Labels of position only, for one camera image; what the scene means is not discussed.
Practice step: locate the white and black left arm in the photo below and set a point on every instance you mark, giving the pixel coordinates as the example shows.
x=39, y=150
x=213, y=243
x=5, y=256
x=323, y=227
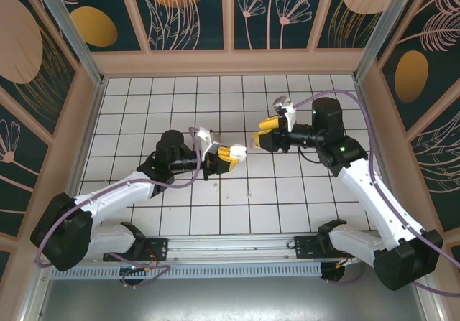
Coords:
x=115, y=195

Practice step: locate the pink disc gold fern panel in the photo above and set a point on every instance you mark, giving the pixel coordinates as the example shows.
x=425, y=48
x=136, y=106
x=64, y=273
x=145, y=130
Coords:
x=345, y=26
x=28, y=66

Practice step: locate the grey metal sheet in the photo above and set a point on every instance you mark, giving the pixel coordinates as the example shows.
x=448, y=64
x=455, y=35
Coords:
x=233, y=299

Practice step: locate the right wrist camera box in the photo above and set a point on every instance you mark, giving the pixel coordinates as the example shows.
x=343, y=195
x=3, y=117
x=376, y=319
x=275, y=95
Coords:
x=285, y=109

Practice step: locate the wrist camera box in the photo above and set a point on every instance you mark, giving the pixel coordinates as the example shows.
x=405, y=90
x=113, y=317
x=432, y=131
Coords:
x=285, y=109
x=208, y=141

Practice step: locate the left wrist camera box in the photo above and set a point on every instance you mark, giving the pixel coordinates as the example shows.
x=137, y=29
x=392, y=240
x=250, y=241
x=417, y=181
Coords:
x=208, y=141

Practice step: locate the aluminium mounting rail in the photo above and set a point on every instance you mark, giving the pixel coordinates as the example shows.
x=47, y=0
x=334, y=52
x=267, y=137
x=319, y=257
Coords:
x=233, y=245

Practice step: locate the pink flower wall panel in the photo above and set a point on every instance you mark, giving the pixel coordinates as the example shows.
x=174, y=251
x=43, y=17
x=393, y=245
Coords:
x=273, y=30

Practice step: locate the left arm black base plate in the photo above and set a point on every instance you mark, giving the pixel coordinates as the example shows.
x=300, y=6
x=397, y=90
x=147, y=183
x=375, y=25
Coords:
x=158, y=249

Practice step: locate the aluminium corner post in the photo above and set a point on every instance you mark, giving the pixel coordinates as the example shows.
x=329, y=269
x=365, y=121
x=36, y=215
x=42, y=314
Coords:
x=381, y=30
x=77, y=37

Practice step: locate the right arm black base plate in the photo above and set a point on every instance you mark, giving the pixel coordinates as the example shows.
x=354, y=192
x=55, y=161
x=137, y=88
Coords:
x=305, y=247

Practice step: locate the gold oval feather wall panel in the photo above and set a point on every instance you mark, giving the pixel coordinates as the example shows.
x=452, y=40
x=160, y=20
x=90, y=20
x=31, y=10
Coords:
x=424, y=66

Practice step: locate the fern leaf wall panel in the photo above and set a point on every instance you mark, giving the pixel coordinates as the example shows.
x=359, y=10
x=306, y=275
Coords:
x=179, y=19

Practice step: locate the pink leaf outline wall panel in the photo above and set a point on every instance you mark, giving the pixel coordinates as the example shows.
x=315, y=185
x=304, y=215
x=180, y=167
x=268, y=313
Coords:
x=442, y=177

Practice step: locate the flower and stem wall panel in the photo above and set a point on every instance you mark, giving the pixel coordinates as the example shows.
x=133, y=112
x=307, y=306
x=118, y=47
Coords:
x=18, y=177

